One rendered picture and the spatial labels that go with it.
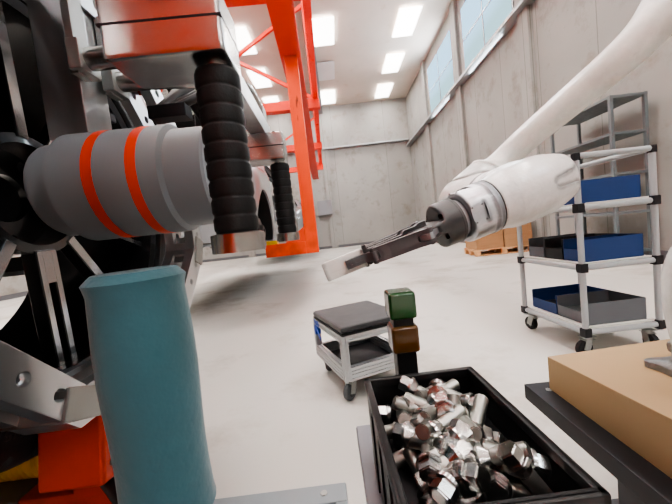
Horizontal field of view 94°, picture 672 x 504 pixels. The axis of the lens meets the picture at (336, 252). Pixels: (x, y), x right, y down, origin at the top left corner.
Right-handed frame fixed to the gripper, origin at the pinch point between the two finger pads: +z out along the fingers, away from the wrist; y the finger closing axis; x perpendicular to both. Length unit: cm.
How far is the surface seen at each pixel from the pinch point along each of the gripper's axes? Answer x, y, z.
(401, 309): 8.1, 7.0, -4.6
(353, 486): 68, -38, 18
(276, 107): -257, -586, -45
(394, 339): 11.8, 6.8, -2.1
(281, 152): -22.2, -8.7, 2.4
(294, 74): -195, -352, -63
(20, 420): -0.2, 16.7, 37.1
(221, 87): -19.7, 24.3, 6.2
